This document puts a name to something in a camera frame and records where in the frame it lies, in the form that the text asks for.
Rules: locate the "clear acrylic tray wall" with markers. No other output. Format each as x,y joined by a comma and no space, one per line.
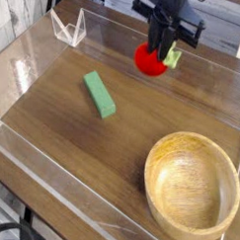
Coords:
82,174

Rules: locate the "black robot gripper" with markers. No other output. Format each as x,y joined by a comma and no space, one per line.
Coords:
171,19

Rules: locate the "clear acrylic corner bracket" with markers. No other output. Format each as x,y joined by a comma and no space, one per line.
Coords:
70,34

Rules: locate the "wooden bowl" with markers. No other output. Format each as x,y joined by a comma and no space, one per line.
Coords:
192,186

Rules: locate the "red plush strawberry toy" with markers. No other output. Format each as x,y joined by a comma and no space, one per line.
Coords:
149,64

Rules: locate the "green rectangular block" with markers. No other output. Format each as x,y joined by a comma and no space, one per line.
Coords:
104,103

